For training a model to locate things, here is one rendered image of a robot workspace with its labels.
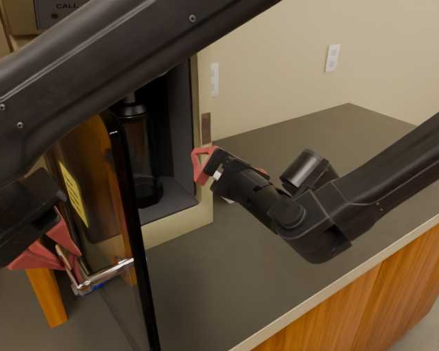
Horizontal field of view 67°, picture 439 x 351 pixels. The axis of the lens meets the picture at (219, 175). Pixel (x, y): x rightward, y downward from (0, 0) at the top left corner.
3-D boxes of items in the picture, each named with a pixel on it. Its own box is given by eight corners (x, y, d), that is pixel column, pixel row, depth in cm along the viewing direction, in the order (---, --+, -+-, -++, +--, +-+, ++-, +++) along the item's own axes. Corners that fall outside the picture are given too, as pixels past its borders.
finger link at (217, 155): (193, 129, 56) (224, 151, 50) (221, 144, 61) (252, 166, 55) (173, 164, 57) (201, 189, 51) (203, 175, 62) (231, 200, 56)
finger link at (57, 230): (36, 266, 40) (-29, 224, 34) (83, 225, 42) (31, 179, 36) (52, 303, 36) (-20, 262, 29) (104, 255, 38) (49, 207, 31)
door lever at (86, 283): (98, 239, 44) (94, 223, 42) (129, 281, 37) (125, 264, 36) (56, 258, 41) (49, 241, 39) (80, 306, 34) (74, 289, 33)
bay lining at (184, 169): (65, 186, 84) (21, 38, 65) (158, 159, 96) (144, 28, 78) (90, 243, 67) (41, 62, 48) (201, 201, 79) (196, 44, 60)
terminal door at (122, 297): (86, 261, 66) (25, 51, 45) (164, 391, 45) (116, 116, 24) (83, 262, 66) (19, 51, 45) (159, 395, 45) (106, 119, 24)
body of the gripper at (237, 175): (227, 152, 52) (256, 173, 47) (264, 172, 59) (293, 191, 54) (206, 188, 53) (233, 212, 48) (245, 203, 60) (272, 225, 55)
